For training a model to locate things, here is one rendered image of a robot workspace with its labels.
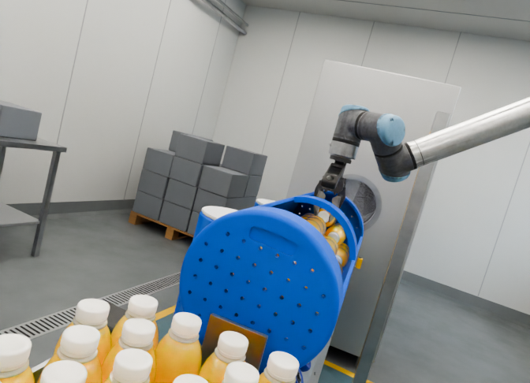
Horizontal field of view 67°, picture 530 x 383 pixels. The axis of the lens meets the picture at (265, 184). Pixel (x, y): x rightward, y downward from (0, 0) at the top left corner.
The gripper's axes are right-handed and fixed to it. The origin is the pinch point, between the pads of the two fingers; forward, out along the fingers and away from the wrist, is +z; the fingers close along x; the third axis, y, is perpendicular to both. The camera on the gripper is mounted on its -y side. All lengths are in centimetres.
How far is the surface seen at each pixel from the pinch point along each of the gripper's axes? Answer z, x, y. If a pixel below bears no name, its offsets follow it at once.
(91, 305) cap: 8, 16, -88
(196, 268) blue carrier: 6, 12, -67
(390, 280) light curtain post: 31, -33, 76
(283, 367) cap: 8, -9, -84
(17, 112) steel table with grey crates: 7, 237, 95
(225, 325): 12, 3, -71
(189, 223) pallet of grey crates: 89, 168, 273
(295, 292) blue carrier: 4, -6, -67
